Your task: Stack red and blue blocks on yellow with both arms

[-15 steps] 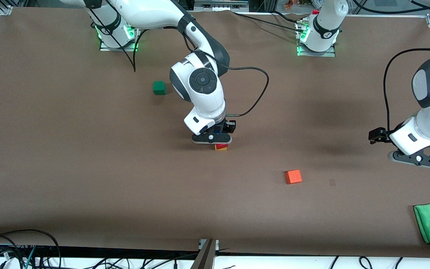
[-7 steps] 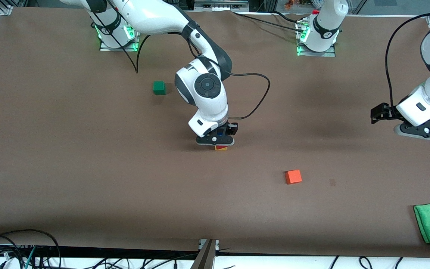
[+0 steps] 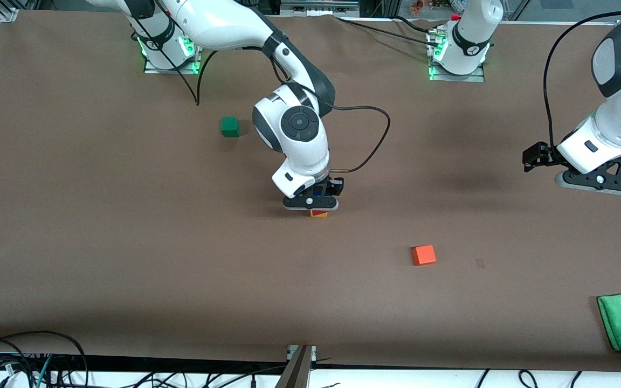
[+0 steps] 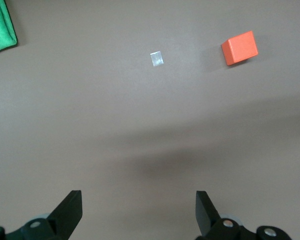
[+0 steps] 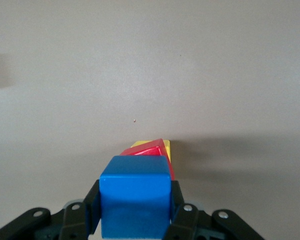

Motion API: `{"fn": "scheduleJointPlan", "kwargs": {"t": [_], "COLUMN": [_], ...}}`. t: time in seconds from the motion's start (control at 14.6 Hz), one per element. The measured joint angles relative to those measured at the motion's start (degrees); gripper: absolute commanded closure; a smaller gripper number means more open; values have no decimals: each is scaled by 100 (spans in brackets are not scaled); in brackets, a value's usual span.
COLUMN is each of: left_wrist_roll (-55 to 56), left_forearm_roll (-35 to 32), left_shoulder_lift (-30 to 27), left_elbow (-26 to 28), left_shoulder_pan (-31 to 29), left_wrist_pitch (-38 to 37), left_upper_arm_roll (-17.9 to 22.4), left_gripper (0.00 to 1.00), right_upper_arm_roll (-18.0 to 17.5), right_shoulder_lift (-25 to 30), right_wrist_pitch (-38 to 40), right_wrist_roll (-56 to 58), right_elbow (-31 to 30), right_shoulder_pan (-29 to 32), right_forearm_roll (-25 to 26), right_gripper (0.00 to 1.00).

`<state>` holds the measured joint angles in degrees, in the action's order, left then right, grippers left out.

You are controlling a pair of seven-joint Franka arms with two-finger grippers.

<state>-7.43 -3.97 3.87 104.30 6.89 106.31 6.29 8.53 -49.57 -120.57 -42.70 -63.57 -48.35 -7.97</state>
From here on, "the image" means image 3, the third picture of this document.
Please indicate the small silver bracket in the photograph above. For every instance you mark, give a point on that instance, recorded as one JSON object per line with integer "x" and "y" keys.
{"x": 291, "y": 351}

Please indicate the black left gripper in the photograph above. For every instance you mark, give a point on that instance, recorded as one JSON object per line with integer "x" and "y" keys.
{"x": 546, "y": 154}

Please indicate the aluminium profile post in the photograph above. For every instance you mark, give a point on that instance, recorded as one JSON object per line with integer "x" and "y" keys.
{"x": 295, "y": 374}

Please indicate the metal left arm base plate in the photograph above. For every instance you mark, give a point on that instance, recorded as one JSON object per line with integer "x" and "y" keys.
{"x": 456, "y": 78}

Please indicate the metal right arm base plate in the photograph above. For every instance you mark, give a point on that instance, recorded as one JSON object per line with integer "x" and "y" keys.
{"x": 170, "y": 71}

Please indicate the green wooden block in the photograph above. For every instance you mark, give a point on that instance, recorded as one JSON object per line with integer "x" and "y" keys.
{"x": 229, "y": 127}

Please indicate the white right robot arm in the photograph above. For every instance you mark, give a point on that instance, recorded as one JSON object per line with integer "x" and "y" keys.
{"x": 224, "y": 24}

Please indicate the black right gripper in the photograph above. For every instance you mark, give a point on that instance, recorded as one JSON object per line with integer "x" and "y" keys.
{"x": 334, "y": 187}

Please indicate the yellow wooden block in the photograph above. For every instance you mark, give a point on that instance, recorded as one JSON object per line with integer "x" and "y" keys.
{"x": 316, "y": 215}

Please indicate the orange wooden block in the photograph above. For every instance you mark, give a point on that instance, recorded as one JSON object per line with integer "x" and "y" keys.
{"x": 423, "y": 255}

